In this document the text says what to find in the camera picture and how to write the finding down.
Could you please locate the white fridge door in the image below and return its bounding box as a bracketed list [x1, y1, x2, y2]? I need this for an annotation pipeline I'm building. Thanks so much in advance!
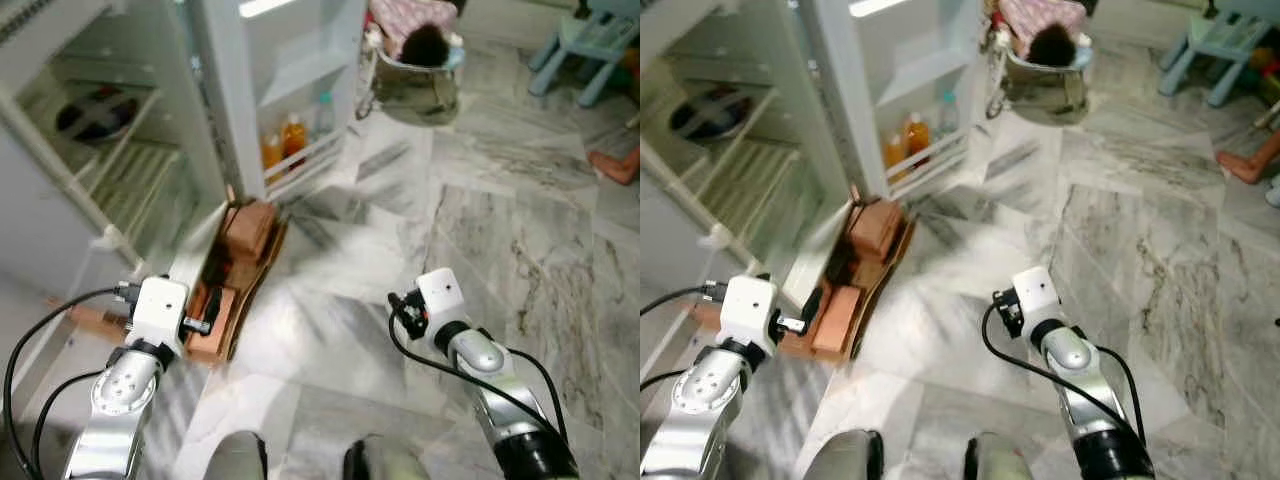
[808, 0, 987, 203]
[193, 0, 367, 203]

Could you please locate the grey left robot leg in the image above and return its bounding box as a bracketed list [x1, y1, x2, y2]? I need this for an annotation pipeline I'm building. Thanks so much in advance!
[205, 430, 269, 480]
[805, 428, 884, 480]

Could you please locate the white fridge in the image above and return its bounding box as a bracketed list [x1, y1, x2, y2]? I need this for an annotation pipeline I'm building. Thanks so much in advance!
[0, 0, 233, 301]
[640, 0, 853, 301]

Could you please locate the person's bare leg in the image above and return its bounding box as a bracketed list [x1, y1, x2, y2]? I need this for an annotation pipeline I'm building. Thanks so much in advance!
[1216, 128, 1280, 186]
[588, 145, 641, 187]

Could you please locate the olive baby bouncer seat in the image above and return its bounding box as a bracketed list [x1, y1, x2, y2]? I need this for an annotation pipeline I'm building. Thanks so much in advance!
[985, 20, 1097, 127]
[355, 20, 467, 127]

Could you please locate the grey robot leg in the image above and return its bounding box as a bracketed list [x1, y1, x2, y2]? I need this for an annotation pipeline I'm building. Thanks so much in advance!
[805, 428, 884, 480]
[964, 432, 1032, 480]
[343, 435, 427, 480]
[205, 430, 269, 480]

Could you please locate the red brick stack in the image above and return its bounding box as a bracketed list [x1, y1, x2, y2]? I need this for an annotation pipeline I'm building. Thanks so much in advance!
[803, 285, 864, 361]
[186, 288, 239, 363]
[850, 198, 907, 264]
[224, 198, 279, 264]

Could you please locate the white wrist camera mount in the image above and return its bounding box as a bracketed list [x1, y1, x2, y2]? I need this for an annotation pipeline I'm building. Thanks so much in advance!
[718, 275, 781, 359]
[128, 277, 191, 359]
[415, 268, 467, 326]
[1010, 266, 1063, 323]

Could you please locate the light blue plastic chair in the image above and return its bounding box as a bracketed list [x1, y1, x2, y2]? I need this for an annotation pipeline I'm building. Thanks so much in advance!
[527, 0, 641, 109]
[1158, 0, 1280, 109]

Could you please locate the grey right robot leg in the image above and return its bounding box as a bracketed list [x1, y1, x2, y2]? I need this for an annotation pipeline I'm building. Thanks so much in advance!
[964, 432, 1032, 480]
[343, 435, 427, 480]

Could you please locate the child in pink clothes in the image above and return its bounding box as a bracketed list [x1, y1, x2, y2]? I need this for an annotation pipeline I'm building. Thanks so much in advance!
[368, 0, 463, 69]
[995, 0, 1093, 69]

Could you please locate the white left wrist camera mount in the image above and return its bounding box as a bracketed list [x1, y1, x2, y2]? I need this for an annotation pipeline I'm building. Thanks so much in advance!
[128, 277, 191, 359]
[718, 275, 781, 359]

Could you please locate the clear crisper drawer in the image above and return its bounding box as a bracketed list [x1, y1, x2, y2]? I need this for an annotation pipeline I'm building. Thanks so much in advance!
[130, 180, 229, 273]
[750, 180, 851, 276]

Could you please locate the white wire fridge shelf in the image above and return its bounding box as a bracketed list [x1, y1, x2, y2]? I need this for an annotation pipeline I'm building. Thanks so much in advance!
[12, 80, 163, 197]
[640, 80, 781, 197]
[82, 140, 189, 241]
[700, 140, 809, 241]

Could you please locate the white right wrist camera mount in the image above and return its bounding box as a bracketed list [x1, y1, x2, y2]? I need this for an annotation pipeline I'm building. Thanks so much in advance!
[415, 268, 467, 326]
[1010, 266, 1063, 323]

